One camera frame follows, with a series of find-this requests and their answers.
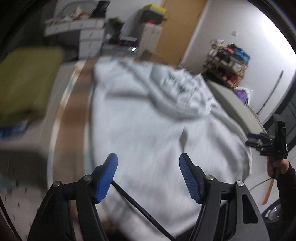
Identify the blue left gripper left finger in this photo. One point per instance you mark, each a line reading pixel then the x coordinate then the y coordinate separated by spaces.
pixel 103 176

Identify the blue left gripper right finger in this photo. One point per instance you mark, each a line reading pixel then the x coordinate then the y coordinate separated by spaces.
pixel 193 177

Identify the light grey sweatshirt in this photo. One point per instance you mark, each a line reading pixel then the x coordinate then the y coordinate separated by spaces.
pixel 149 114

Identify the person's right forearm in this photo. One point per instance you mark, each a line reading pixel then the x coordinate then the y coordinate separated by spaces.
pixel 286 187

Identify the person's right hand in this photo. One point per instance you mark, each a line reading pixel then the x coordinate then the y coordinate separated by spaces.
pixel 274 165

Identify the grey bed end bench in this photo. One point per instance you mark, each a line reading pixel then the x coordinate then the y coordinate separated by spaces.
pixel 242 114

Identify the plaid bed sheet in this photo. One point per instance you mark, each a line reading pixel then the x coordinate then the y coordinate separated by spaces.
pixel 70 150

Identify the purple bag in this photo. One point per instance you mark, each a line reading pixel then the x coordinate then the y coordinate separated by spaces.
pixel 243 94

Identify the grey mop pole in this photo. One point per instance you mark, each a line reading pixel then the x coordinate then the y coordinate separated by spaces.
pixel 272 91

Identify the wooden shoe rack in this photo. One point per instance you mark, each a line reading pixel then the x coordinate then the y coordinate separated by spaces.
pixel 226 63

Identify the olive green pillow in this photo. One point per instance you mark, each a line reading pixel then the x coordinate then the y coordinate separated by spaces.
pixel 27 78

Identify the white drawer dresser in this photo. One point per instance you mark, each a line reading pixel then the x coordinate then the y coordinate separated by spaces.
pixel 91 34

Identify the white narrow cabinet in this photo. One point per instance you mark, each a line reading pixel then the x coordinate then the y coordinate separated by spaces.
pixel 148 37

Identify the wooden door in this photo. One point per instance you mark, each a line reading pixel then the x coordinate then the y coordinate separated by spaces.
pixel 180 21

